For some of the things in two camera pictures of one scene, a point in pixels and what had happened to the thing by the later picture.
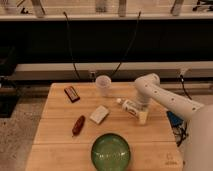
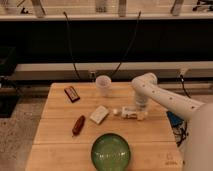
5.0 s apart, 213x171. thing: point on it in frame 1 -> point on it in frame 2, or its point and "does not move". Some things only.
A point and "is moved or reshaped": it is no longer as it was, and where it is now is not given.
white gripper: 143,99 does not move
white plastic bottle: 129,107 is moved or reshaped
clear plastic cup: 103,85 does not move
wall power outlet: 92,74 does not move
